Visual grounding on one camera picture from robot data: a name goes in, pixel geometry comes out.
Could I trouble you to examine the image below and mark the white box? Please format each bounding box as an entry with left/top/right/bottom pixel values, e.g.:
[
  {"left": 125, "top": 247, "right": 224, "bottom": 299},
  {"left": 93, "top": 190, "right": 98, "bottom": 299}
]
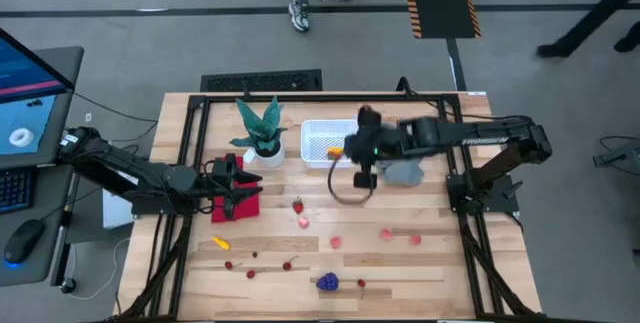
[{"left": 102, "top": 190, "right": 135, "bottom": 229}]

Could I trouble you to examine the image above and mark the black backlit keyboard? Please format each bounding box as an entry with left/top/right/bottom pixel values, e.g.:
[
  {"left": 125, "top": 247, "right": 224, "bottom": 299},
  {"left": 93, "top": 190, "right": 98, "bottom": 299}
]
[{"left": 0, "top": 167, "right": 36, "bottom": 214}]

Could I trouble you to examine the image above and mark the purple grape bunch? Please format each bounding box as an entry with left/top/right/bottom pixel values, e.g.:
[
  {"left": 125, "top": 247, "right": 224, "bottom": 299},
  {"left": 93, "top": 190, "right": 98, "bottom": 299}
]
[{"left": 315, "top": 271, "right": 340, "bottom": 293}]

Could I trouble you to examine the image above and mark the black floor vent grille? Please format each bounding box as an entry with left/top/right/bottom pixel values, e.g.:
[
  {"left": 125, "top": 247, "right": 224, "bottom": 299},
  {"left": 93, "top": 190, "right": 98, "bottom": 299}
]
[{"left": 200, "top": 68, "right": 324, "bottom": 93}]

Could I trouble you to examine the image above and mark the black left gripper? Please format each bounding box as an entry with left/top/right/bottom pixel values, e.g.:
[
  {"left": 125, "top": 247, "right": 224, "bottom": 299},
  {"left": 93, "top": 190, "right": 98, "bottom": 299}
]
[{"left": 205, "top": 152, "right": 265, "bottom": 221}]

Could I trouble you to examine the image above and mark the white cable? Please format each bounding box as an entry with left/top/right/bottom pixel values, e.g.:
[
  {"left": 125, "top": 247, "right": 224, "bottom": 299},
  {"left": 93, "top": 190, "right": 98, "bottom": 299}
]
[{"left": 68, "top": 236, "right": 132, "bottom": 300}]

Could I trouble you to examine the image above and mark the white perforated plastic basket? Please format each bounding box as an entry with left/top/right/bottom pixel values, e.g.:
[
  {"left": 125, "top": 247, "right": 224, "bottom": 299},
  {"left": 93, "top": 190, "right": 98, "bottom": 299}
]
[{"left": 300, "top": 118, "right": 361, "bottom": 170}]

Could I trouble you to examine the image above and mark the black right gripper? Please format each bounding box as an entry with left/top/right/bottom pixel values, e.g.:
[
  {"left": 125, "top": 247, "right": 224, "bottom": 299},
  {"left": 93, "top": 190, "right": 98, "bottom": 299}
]
[{"left": 344, "top": 105, "right": 404, "bottom": 190}]

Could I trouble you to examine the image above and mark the grey computer desk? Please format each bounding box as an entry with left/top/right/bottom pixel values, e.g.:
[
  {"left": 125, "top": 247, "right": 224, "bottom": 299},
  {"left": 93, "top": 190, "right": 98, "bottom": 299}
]
[{"left": 0, "top": 45, "right": 85, "bottom": 288}]

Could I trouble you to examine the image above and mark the black computer mouse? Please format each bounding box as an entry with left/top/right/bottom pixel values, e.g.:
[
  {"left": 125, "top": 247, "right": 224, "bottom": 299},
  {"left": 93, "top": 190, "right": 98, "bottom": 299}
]
[{"left": 3, "top": 219, "right": 46, "bottom": 267}]

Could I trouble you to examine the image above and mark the grey crumpled cloth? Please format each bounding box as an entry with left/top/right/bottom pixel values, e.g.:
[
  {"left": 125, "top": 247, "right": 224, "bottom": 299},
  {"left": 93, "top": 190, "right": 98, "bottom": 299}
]
[{"left": 375, "top": 156, "right": 425, "bottom": 188}]

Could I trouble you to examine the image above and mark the computer monitor with blue screen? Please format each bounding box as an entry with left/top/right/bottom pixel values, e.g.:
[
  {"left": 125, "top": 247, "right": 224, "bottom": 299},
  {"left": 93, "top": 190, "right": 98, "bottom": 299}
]
[{"left": 0, "top": 27, "right": 76, "bottom": 106}]

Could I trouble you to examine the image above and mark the snake plant in white pot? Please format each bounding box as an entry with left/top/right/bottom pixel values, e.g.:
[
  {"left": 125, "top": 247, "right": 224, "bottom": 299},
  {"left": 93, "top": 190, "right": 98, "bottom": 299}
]
[{"left": 229, "top": 95, "right": 289, "bottom": 169}]

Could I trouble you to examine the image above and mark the red folded cloth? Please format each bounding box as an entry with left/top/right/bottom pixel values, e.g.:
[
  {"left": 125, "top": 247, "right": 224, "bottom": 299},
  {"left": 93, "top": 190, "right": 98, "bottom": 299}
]
[{"left": 210, "top": 155, "right": 261, "bottom": 224}]

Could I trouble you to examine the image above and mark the black looped cable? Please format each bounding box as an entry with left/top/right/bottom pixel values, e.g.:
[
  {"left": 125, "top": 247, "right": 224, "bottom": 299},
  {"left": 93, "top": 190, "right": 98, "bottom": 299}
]
[{"left": 326, "top": 156, "right": 377, "bottom": 207}]

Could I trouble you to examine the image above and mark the black metal table frame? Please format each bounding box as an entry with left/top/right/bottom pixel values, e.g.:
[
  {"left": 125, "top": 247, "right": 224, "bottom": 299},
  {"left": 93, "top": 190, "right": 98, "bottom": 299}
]
[{"left": 115, "top": 90, "right": 544, "bottom": 323}]

